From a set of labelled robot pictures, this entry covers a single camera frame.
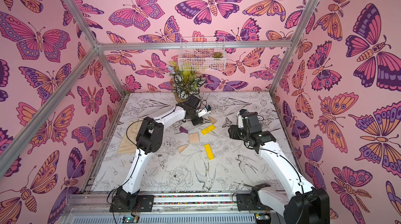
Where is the square natural wood block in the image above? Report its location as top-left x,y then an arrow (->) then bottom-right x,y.
188,133 -> 200,144

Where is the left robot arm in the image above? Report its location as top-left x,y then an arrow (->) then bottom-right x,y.
120,95 -> 211,195

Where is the purple triangle block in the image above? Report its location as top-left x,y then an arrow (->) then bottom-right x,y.
179,126 -> 189,134

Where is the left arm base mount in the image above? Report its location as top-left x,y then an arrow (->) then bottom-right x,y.
109,187 -> 155,213

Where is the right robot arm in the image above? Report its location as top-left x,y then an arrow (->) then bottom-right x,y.
228,109 -> 331,224

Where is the potted striped leaf plant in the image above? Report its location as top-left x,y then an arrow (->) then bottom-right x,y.
168,61 -> 206,103

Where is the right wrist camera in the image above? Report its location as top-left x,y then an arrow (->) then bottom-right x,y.
237,109 -> 248,129

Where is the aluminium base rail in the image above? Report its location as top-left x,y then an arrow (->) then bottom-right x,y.
58,192 -> 286,224

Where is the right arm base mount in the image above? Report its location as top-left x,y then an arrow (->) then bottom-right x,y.
232,183 -> 278,211

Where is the yellow bar block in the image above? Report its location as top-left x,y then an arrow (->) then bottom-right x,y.
204,144 -> 215,160
201,124 -> 215,135

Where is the white wire basket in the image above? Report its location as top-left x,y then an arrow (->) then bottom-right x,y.
178,36 -> 227,71

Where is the natural wood triangle block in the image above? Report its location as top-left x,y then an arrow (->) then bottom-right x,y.
208,116 -> 217,124
178,144 -> 189,154

